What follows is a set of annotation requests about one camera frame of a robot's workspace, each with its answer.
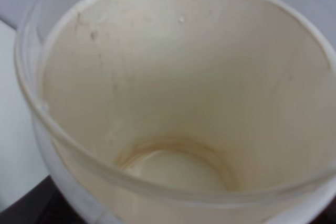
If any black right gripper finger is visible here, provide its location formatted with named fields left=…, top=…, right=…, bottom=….
left=1, top=176, right=79, bottom=223

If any glass cup blue sleeve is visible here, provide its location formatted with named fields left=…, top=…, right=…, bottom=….
left=15, top=0, right=335, bottom=223

